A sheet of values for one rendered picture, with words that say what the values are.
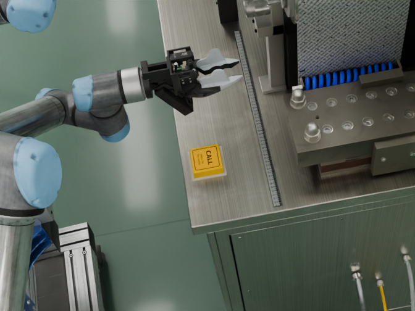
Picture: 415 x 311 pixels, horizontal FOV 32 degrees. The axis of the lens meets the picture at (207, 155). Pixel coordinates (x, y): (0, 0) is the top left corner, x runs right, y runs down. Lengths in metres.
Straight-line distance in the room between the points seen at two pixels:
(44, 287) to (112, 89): 1.03
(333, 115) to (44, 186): 0.65
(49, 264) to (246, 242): 0.91
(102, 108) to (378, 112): 0.60
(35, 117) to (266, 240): 0.61
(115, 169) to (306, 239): 1.22
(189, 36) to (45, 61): 1.40
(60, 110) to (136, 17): 1.69
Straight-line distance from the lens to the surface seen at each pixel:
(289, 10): 1.50
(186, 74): 1.55
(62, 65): 3.21
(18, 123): 1.52
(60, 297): 2.40
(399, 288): 2.21
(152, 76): 1.55
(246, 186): 1.65
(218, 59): 1.60
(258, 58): 1.87
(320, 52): 1.61
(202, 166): 1.66
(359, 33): 1.59
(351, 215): 1.71
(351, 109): 1.61
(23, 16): 1.27
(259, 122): 1.75
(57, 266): 2.44
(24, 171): 1.27
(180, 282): 2.55
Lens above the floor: 2.32
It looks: 56 degrees down
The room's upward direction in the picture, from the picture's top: 12 degrees counter-clockwise
